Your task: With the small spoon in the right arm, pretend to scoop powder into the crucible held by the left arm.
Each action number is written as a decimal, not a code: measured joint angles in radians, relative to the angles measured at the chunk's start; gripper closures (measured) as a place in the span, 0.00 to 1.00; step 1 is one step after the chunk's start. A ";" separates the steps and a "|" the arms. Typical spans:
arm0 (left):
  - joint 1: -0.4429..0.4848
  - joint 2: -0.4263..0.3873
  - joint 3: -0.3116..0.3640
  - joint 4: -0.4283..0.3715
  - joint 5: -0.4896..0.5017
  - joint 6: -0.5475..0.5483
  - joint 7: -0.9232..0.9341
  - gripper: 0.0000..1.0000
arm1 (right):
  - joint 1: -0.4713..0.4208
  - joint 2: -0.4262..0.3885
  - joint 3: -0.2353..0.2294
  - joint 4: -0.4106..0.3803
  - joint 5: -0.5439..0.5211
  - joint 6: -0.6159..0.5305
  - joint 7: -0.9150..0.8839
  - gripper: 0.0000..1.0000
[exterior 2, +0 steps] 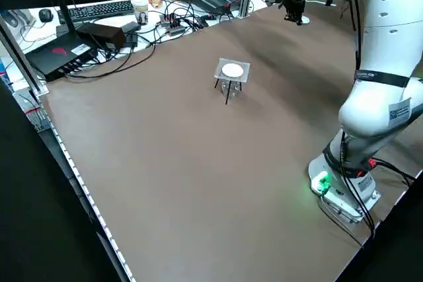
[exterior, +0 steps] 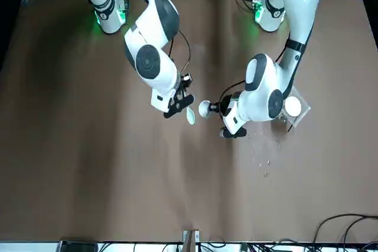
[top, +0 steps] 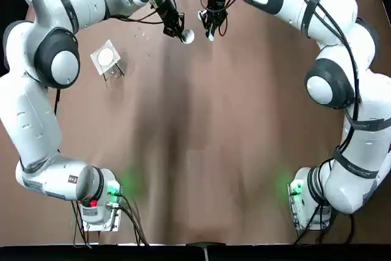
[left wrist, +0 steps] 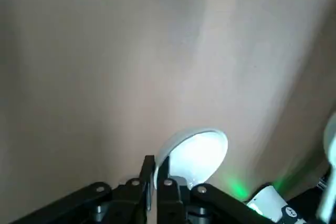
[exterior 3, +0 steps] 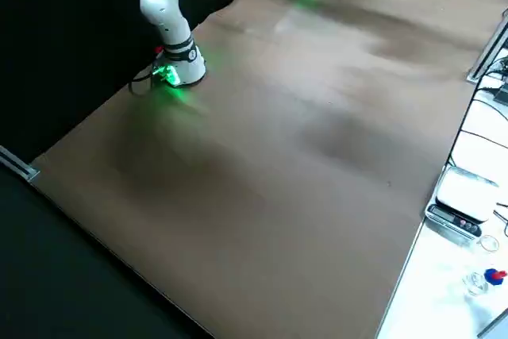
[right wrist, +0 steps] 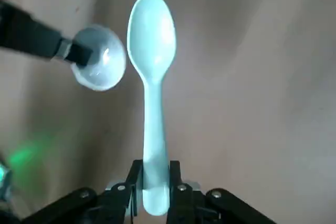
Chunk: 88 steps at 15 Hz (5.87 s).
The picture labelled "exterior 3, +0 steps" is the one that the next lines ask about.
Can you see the blue and red object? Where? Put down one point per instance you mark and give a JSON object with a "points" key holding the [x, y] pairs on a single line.
{"points": [[494, 275]]}

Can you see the aluminium profile post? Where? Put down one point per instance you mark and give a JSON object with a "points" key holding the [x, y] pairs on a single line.
{"points": [[488, 49]]}

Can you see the small glass beaker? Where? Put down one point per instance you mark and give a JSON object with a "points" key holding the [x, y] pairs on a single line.
{"points": [[489, 244]]}

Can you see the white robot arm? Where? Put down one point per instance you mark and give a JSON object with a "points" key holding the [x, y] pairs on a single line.
{"points": [[166, 5]]}

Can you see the steel plate weighing scale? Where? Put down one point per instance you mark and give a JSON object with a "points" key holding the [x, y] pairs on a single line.
{"points": [[464, 192]]}

